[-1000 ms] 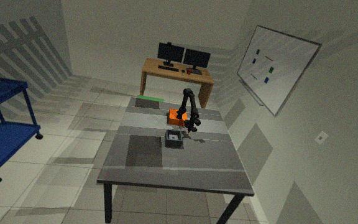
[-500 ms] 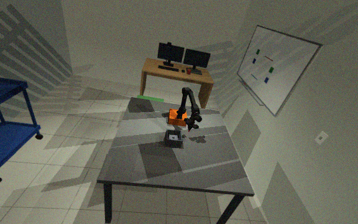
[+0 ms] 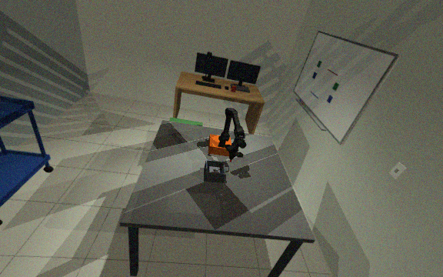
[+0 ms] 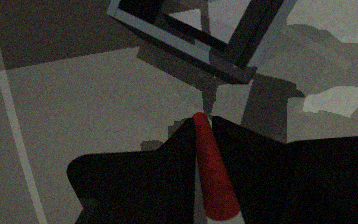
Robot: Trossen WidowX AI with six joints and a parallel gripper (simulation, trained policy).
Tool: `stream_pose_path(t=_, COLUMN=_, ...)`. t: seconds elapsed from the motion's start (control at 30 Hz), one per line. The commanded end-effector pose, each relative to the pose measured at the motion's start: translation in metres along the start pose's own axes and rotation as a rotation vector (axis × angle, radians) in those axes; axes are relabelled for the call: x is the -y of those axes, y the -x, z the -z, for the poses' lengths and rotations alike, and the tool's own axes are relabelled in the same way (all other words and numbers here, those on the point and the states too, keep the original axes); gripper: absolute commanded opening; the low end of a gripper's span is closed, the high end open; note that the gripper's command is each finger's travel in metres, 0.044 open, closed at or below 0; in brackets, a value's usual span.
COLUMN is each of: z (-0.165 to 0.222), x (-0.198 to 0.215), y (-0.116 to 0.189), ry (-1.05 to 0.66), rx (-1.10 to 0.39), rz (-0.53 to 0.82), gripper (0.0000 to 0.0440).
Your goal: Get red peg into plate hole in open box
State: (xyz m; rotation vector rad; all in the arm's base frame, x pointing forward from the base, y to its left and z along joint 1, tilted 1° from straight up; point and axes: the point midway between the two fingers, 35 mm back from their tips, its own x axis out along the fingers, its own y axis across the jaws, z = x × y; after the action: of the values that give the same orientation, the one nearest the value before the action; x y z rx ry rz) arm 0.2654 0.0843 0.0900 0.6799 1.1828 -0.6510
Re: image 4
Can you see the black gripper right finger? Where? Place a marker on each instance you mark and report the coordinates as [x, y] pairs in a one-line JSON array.
[[268, 176]]

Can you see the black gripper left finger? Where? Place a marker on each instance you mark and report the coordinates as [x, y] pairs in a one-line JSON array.
[[165, 173]]

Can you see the red peg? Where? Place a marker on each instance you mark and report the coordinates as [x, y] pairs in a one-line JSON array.
[[219, 198]]

